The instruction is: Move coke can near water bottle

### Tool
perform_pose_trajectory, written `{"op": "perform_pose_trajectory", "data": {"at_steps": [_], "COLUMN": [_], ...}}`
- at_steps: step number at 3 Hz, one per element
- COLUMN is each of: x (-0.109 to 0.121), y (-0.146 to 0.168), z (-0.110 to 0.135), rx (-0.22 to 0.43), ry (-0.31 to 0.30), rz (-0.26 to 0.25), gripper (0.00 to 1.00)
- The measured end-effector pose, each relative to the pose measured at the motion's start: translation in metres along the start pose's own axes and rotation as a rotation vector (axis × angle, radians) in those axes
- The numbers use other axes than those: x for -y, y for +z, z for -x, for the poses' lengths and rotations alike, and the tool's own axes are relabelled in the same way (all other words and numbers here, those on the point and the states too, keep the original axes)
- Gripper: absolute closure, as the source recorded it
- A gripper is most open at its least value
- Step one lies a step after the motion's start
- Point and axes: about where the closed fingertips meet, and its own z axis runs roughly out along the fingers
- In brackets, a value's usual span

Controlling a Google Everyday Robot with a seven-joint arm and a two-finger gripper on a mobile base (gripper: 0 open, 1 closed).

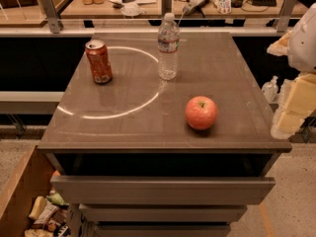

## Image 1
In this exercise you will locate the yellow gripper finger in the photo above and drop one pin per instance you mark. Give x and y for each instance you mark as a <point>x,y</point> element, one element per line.
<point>279,47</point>
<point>296,102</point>

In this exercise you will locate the orange soda can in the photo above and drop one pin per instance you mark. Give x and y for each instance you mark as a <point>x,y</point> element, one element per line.
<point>100,66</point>

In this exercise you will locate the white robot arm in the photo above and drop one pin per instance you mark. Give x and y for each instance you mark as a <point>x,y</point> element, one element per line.
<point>301,54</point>

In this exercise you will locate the clear sanitizer bottle left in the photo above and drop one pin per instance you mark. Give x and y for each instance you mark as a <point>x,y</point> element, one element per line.
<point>270,89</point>

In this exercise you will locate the clear plastic water bottle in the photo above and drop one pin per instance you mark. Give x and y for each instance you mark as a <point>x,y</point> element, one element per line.
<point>168,44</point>

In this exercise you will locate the grey power strip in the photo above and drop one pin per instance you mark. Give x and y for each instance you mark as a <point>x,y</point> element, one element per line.
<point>191,6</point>

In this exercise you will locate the red apple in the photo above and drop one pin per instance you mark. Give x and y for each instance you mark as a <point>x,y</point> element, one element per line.
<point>201,113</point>

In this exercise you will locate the white bowl on desk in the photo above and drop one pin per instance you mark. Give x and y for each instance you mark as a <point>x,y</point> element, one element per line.
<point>131,10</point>

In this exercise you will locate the grey drawer cabinet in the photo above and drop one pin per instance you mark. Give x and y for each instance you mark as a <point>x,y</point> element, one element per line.
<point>131,165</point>

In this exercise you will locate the green snack bag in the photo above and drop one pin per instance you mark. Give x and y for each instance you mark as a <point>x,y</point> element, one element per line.
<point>57,199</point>

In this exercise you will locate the wooden snack bin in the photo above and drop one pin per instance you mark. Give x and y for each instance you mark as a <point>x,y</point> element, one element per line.
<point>30,179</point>

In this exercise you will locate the yellow snack bag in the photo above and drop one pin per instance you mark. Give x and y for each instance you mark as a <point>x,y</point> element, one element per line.
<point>37,208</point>

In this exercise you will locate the metal railing post right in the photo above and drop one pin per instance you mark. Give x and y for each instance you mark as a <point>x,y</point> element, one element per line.
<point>284,15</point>

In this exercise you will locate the metal railing post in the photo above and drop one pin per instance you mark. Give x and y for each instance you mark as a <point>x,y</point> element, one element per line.
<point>166,6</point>
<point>284,15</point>
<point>52,18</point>

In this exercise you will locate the metal railing post middle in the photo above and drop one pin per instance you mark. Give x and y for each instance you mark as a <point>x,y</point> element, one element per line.
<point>166,6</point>

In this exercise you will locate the metal railing post left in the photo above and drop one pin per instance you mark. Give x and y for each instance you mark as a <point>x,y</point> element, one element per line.
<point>52,18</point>

